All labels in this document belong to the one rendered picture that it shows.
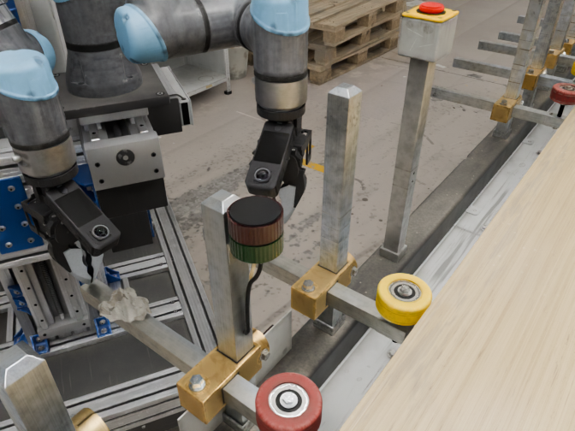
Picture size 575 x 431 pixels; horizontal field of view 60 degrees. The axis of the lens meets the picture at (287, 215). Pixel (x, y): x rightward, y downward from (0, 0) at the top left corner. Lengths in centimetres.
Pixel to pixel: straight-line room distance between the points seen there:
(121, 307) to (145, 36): 40
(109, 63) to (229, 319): 61
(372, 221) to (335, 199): 167
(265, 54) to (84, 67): 49
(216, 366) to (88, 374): 95
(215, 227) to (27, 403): 24
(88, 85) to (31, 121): 39
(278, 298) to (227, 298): 140
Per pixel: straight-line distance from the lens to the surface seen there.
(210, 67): 391
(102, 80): 108
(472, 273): 84
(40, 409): 50
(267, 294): 204
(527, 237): 95
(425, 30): 89
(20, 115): 71
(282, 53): 68
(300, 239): 230
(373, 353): 106
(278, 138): 72
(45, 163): 74
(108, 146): 99
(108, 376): 160
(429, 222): 127
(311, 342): 96
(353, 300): 83
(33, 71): 70
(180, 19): 72
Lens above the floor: 143
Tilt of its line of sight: 36 degrees down
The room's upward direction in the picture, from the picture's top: straight up
